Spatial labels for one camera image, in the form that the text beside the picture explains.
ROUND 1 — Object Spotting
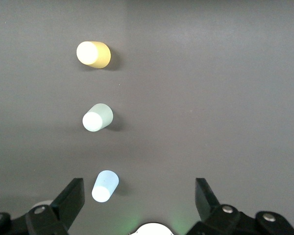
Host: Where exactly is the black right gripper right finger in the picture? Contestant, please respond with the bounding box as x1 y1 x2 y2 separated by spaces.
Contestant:
186 178 294 235

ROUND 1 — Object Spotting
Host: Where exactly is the dark grey table cover sheet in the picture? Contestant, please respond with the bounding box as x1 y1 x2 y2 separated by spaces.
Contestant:
0 0 294 235

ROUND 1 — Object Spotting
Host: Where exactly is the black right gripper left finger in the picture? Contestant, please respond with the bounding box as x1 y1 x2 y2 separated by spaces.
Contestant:
0 178 85 235

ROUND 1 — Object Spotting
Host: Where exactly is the light blue plastic cup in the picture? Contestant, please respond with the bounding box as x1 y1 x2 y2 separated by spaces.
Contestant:
91 169 120 203

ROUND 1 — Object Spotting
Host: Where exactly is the yellow plastic cup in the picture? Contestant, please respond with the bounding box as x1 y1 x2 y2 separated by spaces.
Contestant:
76 41 112 70

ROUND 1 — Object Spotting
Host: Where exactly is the pale green plastic cup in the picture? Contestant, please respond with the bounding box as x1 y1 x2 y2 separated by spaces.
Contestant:
82 103 114 133

